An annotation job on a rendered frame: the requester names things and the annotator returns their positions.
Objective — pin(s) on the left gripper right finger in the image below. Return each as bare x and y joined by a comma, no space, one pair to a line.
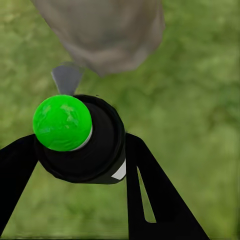
174,220

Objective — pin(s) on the tree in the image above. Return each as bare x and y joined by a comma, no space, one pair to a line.
106,36

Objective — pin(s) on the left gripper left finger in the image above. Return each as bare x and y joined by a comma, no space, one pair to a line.
17,162

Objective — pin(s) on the pesticide atomizer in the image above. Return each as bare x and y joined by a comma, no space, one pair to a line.
79,138

